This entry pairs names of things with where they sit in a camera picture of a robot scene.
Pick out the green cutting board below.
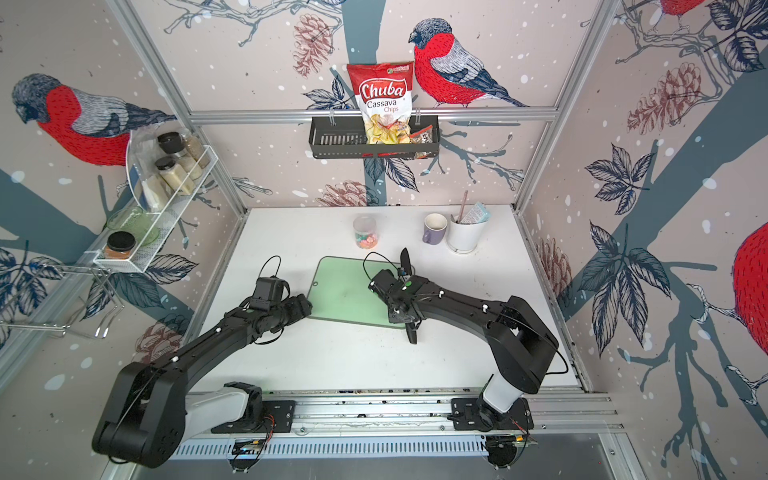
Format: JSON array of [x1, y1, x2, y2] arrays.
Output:
[[308, 256, 404, 329]]

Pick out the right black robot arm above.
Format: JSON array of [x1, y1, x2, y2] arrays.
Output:
[[368, 270, 559, 429]]

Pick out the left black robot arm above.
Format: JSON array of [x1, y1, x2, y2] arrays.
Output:
[[91, 294, 312, 468]]

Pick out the purple mug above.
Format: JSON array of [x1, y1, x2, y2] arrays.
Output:
[[422, 213, 448, 245]]

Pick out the clear candy jar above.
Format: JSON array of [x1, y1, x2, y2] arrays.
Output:
[[353, 215, 378, 250]]

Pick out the white utensil cup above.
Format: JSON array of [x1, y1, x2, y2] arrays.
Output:
[[445, 215, 489, 254]]

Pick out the pink straw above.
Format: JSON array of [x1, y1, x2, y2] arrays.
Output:
[[455, 190, 469, 224]]

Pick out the small snack packet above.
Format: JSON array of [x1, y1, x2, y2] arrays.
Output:
[[409, 125, 434, 145]]

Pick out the green glass bowl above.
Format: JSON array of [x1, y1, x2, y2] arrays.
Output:
[[106, 206, 160, 246]]

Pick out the orange jar black lid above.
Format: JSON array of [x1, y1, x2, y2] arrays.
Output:
[[104, 230, 137, 260]]

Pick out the red cassava chips bag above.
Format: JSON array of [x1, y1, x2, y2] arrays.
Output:
[[347, 62, 413, 145]]

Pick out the black lid spice jar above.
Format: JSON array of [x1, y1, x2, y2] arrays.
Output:
[[157, 132, 203, 180]]

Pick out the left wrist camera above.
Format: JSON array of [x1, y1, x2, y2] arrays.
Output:
[[248, 276, 290, 312]]

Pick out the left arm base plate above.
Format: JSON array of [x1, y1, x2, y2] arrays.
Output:
[[211, 400, 297, 434]]

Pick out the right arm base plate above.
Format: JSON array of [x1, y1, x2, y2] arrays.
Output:
[[447, 397, 534, 433]]

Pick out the black wire basket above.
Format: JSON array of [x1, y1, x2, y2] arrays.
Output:
[[309, 115, 441, 160]]

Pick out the wire wall rack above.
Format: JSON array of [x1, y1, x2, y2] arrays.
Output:
[[1, 262, 125, 339]]

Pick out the clear acrylic wall shelf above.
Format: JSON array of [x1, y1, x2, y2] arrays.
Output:
[[94, 121, 219, 273]]

